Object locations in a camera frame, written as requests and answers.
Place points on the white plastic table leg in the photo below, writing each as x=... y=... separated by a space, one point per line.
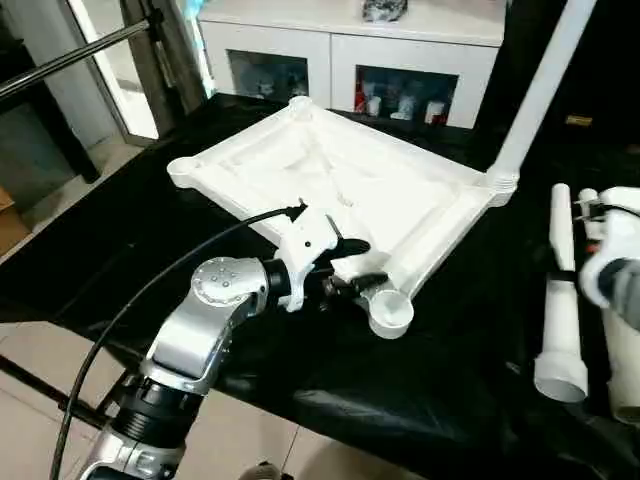
x=540 y=90
x=562 y=330
x=625 y=380

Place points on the white plastic table top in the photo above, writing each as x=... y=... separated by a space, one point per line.
x=330 y=180

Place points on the black work mat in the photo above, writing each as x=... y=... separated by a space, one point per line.
x=400 y=380

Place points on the red bottle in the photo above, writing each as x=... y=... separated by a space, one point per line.
x=362 y=100

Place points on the small yellow label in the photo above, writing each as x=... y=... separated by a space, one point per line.
x=578 y=121

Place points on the white glass-door cabinet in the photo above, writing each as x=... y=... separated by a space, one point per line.
x=330 y=45

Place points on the grey crumpled bundle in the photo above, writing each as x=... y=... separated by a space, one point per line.
x=384 y=10

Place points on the light blue plastic strip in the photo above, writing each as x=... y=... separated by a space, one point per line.
x=198 y=40

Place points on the brown cardboard box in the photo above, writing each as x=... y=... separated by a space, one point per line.
x=10 y=220

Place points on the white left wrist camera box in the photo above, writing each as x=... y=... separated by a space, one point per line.
x=305 y=240

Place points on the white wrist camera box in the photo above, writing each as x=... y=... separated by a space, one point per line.
x=615 y=230
x=305 y=240

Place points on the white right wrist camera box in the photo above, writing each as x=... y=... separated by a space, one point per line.
x=615 y=230

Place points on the black metal table frame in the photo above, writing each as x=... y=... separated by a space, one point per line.
x=60 y=395

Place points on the grey metal rack frame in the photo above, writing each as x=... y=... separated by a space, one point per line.
x=90 y=55

